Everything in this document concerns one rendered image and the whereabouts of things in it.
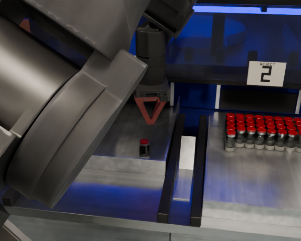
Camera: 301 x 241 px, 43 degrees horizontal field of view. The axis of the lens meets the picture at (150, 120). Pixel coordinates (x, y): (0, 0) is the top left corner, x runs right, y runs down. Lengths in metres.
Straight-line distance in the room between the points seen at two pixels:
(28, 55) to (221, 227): 0.53
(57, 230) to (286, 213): 0.85
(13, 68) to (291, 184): 0.68
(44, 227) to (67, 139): 1.17
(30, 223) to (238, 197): 0.81
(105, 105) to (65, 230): 1.15
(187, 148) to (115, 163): 0.15
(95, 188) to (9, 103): 0.58
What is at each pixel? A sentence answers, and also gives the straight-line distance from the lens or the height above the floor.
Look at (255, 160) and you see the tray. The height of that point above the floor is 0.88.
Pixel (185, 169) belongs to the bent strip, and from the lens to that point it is 0.80.
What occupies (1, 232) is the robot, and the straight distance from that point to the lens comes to 0.45.
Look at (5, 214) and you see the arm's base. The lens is 0.20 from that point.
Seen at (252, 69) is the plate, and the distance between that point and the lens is 0.95.
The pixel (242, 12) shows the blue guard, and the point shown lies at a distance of 0.92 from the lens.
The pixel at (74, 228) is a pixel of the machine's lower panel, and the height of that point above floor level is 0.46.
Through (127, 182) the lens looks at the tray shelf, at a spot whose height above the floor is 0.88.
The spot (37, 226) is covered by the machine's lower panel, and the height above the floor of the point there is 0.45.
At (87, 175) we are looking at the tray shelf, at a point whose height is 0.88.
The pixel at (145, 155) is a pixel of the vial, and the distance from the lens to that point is 0.82.
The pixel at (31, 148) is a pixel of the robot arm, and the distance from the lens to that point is 0.19.
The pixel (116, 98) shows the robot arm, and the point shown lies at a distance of 0.20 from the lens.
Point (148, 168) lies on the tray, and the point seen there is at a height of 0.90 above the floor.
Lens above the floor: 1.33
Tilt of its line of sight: 27 degrees down
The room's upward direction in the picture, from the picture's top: straight up
